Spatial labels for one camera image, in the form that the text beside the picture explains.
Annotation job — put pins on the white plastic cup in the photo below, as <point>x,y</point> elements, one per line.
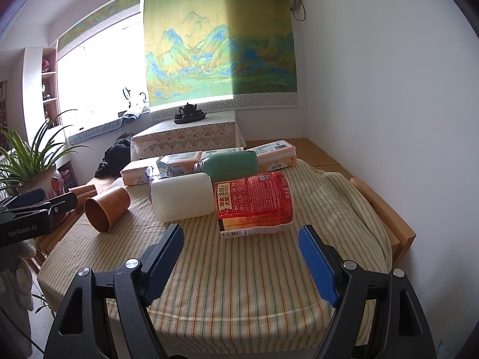
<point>182,197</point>

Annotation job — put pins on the green insulated bottle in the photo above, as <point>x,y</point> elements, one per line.
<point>228,166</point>

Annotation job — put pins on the green spider plant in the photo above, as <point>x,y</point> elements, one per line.
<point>25,162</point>

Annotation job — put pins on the orange tissue pack left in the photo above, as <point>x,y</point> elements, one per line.
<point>135,172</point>

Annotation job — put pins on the black bag on floor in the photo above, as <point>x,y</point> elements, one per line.
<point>115,159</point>

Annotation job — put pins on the lace covered side table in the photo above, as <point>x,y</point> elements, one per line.
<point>216,131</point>

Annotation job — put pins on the green mountain landscape tapestry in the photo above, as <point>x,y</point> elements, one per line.
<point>231,54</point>

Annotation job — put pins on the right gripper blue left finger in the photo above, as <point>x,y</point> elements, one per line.
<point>158,261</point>

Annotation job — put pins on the orange tissue pack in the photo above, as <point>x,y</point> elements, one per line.
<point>275,156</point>
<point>135,172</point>
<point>183,163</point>

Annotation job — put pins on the striped yellow tablecloth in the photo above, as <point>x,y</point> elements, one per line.
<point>233,295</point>

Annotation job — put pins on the red instant noodle bowl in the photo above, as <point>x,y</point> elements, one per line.
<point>260,204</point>

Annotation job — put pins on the brown patterned paper cup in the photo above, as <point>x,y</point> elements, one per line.
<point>105,210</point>

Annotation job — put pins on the orange tissue pack middle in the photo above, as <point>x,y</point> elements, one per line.
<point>183,163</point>

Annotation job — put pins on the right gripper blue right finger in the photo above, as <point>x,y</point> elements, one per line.
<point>322,266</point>

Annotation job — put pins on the orange tissue pack right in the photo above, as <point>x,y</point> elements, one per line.
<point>275,156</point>

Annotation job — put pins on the red white flower pot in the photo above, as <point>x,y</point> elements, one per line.
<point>50,181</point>

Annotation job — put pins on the blue orange snack pack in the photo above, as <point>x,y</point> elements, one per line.
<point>156,170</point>

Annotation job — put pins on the white pink wall shelf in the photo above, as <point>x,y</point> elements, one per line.
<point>39,88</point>

